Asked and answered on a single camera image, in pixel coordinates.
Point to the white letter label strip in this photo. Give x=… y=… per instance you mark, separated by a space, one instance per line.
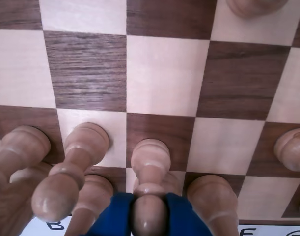
x=270 y=231

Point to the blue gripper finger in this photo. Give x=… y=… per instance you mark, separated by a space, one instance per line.
x=184 y=218
x=115 y=218

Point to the light wooden chess bishop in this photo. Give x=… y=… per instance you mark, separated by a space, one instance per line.
x=98 y=189

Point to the light wooden chess pawn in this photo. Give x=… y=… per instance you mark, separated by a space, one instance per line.
x=253 y=7
x=88 y=140
x=292 y=150
x=27 y=145
x=149 y=155

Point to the light wooden chess king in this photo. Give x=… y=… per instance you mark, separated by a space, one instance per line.
x=213 y=196

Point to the light wooden chess queen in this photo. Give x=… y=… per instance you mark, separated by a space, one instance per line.
x=173 y=184

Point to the wooden chessboard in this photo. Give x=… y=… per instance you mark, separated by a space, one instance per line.
x=164 y=81

